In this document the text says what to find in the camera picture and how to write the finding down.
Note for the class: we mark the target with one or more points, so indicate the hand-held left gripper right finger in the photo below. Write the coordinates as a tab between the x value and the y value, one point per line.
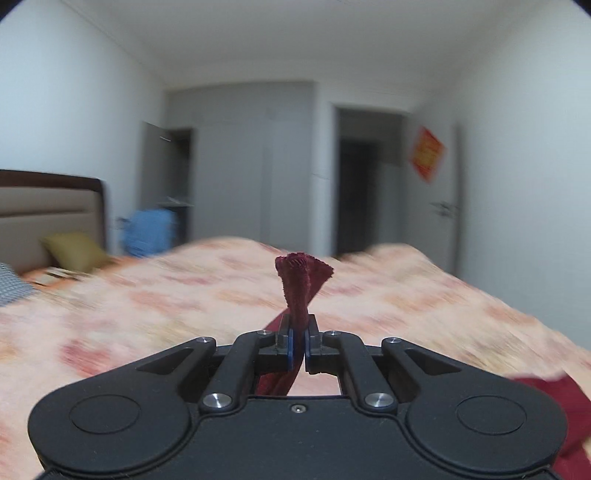
307	344

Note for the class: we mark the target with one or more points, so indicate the checkered grey pillow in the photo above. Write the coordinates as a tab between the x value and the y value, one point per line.
11	284

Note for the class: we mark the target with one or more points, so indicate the grey wardrobe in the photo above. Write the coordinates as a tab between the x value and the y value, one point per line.
240	180

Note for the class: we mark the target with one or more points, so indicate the olive green pillow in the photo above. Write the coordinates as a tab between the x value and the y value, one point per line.
76	251

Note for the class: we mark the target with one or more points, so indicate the floral peach bedspread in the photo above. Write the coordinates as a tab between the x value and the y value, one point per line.
152	300

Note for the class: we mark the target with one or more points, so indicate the beige padded headboard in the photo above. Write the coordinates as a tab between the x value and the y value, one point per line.
41	203

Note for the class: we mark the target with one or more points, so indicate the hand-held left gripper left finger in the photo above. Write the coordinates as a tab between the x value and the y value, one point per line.
289	344

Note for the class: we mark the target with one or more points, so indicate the dark red knit pants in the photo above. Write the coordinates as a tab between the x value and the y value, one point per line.
300	281

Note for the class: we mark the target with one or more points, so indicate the white room door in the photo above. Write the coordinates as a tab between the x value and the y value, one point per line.
427	221

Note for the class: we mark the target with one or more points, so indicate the red diamond door poster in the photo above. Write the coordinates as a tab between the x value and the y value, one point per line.
427	154

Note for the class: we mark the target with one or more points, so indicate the blue cloth bag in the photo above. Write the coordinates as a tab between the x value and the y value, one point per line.
150	230

